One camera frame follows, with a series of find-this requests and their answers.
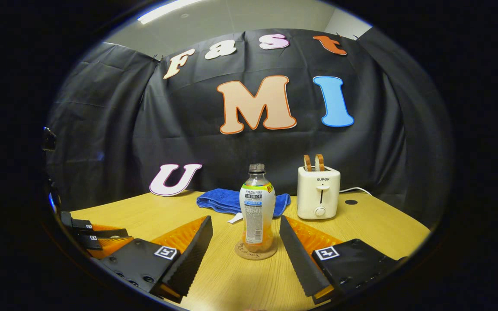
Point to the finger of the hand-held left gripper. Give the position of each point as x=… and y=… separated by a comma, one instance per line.
x=82, y=225
x=106, y=246

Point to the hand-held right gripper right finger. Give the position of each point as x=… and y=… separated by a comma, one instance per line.
x=298, y=255

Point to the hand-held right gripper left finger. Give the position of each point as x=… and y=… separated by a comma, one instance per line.
x=195, y=255

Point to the round wooden coaster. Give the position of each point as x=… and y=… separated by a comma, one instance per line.
x=242, y=254

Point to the clear water bottle white label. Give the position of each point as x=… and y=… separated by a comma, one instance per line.
x=256, y=207

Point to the blue towel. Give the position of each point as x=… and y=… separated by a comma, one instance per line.
x=218, y=201

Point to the white toaster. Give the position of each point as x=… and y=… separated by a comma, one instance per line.
x=318, y=192

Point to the toast slice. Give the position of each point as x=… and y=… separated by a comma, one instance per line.
x=308, y=163
x=319, y=162

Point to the black backdrop cloth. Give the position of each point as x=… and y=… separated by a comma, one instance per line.
x=115, y=129

